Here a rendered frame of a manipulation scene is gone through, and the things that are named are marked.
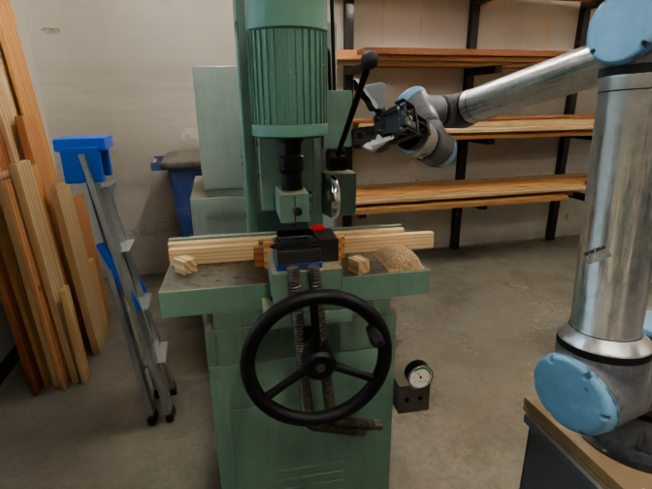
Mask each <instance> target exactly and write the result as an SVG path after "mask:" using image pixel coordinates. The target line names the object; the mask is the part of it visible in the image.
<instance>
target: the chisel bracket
mask: <svg viewBox="0 0 652 489"><path fill-rule="evenodd" d="M275 193H276V210H277V215H278V217H279V220H280V222H281V223H289V224H291V225H295V224H297V222H310V194H309V193H308V192H307V191H306V189H305V188H304V187H303V188H301V189H295V190H286V189H282V188H281V184H276V185H275ZM294 207H297V208H301V209H302V211H303V213H302V214H301V215H300V216H297V215H295V214H294V210H293V208H294Z"/></svg>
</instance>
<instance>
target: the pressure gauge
mask: <svg viewBox="0 0 652 489"><path fill-rule="evenodd" d="M419 375H420V376H422V378H420V376H419ZM405 377H406V379H407V381H408V384H409V385H410V386H411V387H412V389H413V390H417V389H422V388H425V387H426V386H428V385H429V384H430V383H431V382H432V380H433V377H434V373H433V371H432V369H431V368H430V367H429V366H428V364H427V363H426V362H425V361H423V360H414V361H412V362H410V363H409V364H408V365H407V366H406V368H405Z"/></svg>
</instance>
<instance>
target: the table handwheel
mask: <svg viewBox="0 0 652 489"><path fill-rule="evenodd" d="M318 305H334V306H340V307H344V308H347V309H349V310H353V311H354V312H356V313H358V314H359V315H360V316H362V317H363V318H364V319H365V320H366V321H367V322H368V323H369V324H373V325H374V326H375V327H376V328H377V330H378V331H379V332H380V333H381V334H382V336H383V337H384V339H385V343H384V345H383V346H382V347H380V348H378V349H377V360H376V364H375V369H374V371H373V373H372V374H371V373H368V372H365V371H362V370H358V369H355V368H352V367H349V366H347V365H345V364H342V363H339V362H337V361H336V360H335V357H334V355H333V352H332V350H331V347H330V346H329V345H328V344H327V343H325V342H322V341H321V334H320V325H319V309H318ZM305 307H310V323H311V325H310V326H305V329H306V330H305V331H306V332H305V334H306V339H305V348H304V349H303V351H302V355H301V359H302V362H303V366H302V367H301V368H300V369H298V370H297V371H296V372H294V373H293V374H292V375H290V376H288V377H287V378H286V379H284V380H283V381H282V382H280V383H279V384H277V385H276V386H274V387H273V388H271V389H270V390H268V391H267V392H264V390H263V389H262V387H261V385H260V384H259V381H258V379H257V375H256V371H255V359H256V354H257V350H258V347H259V345H260V343H261V341H262V340H263V338H264V336H265V335H266V334H267V332H268V331H269V330H270V329H271V328H272V327H273V326H274V325H275V324H276V323H277V322H278V321H279V320H280V319H282V318H283V317H284V316H285V315H287V314H289V313H291V312H293V311H295V310H299V309H301V308H305ZM391 361H392V340H391V336H390V332H389V330H388V327H387V325H386V323H385V321H384V319H383V318H382V316H381V315H380V314H379V312H378V311H377V310H376V309H375V308H374V307H373V306H372V305H370V304H369V303H368V302H366V301H365V300H363V299H362V298H360V297H358V296H356V295H353V294H351V293H348V292H345V291H341V290H336V289H312V290H307V291H302V292H299V293H296V294H293V295H291V296H288V297H286V298H284V299H282V300H280V301H279V302H277V303H275V304H274V305H272V306H271V307H270V308H268V309H267V310H266V311H265V312H264V313H263V314H262V315H261V316H260V317H259V318H258V319H257V320H256V321H255V323H254V324H253V325H252V327H251V328H250V330H249V332H248V334H247V336H246V338H245V340H244V344H243V347H242V352H241V358H240V372H241V379H242V382H243V386H244V390H245V392H246V393H247V395H248V397H249V398H250V400H251V401H252V402H253V403H254V404H255V405H256V406H257V407H258V408H259V409H260V410H261V411H263V412H264V413H265V414H267V415H268V416H270V417H272V418H274V420H277V421H279V422H282V423H285V424H289V425H293V426H301V427H315V426H322V425H327V424H331V423H335V422H338V421H340V420H343V419H345V418H347V417H348V416H350V415H352V414H354V413H355V412H357V411H358V410H360V409H361V408H363V407H364V406H365V405H366V404H367V403H368V402H369V401H370V400H371V399H372V398H373V397H374V396H375V395H376V394H377V392H378V391H379V389H380V388H381V386H382V385H383V383H384V381H385V379H386V378H387V376H388V373H389V370H390V366H391ZM334 371H336V372H339V373H343V374H346V375H352V376H355V377H358V378H361V379H364V380H366V381H368V382H367V383H366V384H365V386H364V387H363V388H362V389H361V390H360V391H359V392H358V393H357V394H356V395H354V396H353V397H352V398H350V399H349V400H347V401H346V402H344V403H342V404H340V405H338V406H336V407H331V408H328V409H324V410H319V411H299V410H295V409H291V408H288V407H284V406H282V405H280V404H278V403H276V402H275V401H273V400H272V398H273V397H275V396H276V395H277V394H279V393H280V392H281V391H283V390H284V389H286V388H287V387H288V386H290V385H291V384H293V383H294V382H296V381H297V380H299V379H300V378H302V377H303V376H305V375H307V376H308V377H309V378H311V379H314V380H322V379H325V378H327V377H329V376H330V375H331V374H332V373H333V372H334Z"/></svg>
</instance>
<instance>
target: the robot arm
mask: <svg viewBox="0 0 652 489"><path fill-rule="evenodd" d="M597 86H598V87H599V89H598V97H597V105H596V112H595V121H594V129H593V137H592V144H591V152H590V161H589V169H588V177H587V184H586V192H585V201H584V209H583V216H582V224H581V232H580V240H579V249H578V256H577V264H576V272H575V280H574V289H573V296H572V304H571V312H570V319H568V320H566V321H565V322H563V323H561V324H560V325H559V326H558V327H557V334H556V341H555V350H554V352H553V353H550V354H547V355H545V356H544V357H543V358H542V359H540V360H539V361H538V363H537V365H536V367H535V370H534V377H535V379H534V385H535V388H536V391H537V394H538V397H539V399H540V401H541V403H542V404H543V406H544V407H545V409H546V410H547V411H550V413H551V415H552V417H553V418H554V419H555V420H557V421H558V422H559V423H560V424H561V425H563V426H564V427H566V428H567V429H569V430H571V431H573V432H575V433H578V434H580V435H583V436H592V437H593V438H594V439H596V440H597V441H598V442H599V443H601V444H602V445H603V446H605V447H606V448H608V449H609V450H611V451H613V452H615V453H616V454H618V455H620V456H623V457H625V458H627V459H630V460H632V461H635V462H638V463H641V464H644V465H648V466H652V310H647V309H646V308H647V302H648V296H649V290H650V285H651V279H652V0H604V1H603V3H601V4H600V5H599V7H598V8H597V10H596V11H595V13H594V15H593V17H592V19H591V21H590V24H589V27H588V32H587V45H586V46H583V47H581V48H578V49H574V50H571V51H568V52H566V53H563V54H561V55H558V56H555V57H553V58H550V59H548V60H545V61H542V62H540V63H538V64H536V65H533V66H530V67H528V68H525V69H523V70H520V71H517V72H515V73H512V74H510V75H507V76H504V77H502V78H499V79H496V80H494V81H490V82H488V83H485V84H483V85H480V86H478V87H475V88H472V89H467V90H464V91H462V92H459V93H457V94H452V95H441V94H427V93H426V92H427V91H426V89H424V87H422V86H414V87H411V88H409V89H408V90H406V91H405V92H403V93H402V94H401V95H400V97H399V98H398V100H397V101H396V102H395V104H396V106H394V107H392V108H390V109H388V110H387V111H386V110H385V106H386V102H385V100H384V98H383V94H384V93H385V91H386V90H387V85H386V84H385V83H384V82H377V83H373V84H368V85H365V87H364V90H363V93H362V96H361V99H362V100H363V101H364V102H365V104H366V106H367V108H368V110H369V111H370V112H375V113H376V114H375V116H374V118H373V120H374V125H373V126H365V127H357V128H353V129H352V130H351V142H352V146H353V147H354V148H355V149H358V148H363V149H365V150H367V151H370V152H378V153H380V152H384V151H386V150H387V149H389V148H390V146H391V145H398V148H399V150H400V151H401V152H402V153H404V154H406V155H408V156H410V157H413V158H414V159H417V160H419V161H421V162H423V163H425V164H427V165H428V166H430V167H435V168H442V167H444V166H446V165H448V164H449V163H450V162H451V161H452V160H453V159H454V157H455V155H456V153H457V144H456V142H455V140H454V138H453V137H452V136H450V135H448V134H447V133H446V131H445V129H444V128H460V129H463V128H468V127H471V126H473V125H475V124H476V123H477V122H479V121H480V120H482V119H486V118H489V117H493V116H496V115H500V114H506V113H509V112H513V111H516V110H520V109H523V108H526V107H530V106H532V105H536V104H539V103H543V102H546V101H550V100H553V99H557V98H560V97H564V96H567V95H571V94H573V93H577V92H580V91H583V90H587V89H590V88H594V87H597Z"/></svg>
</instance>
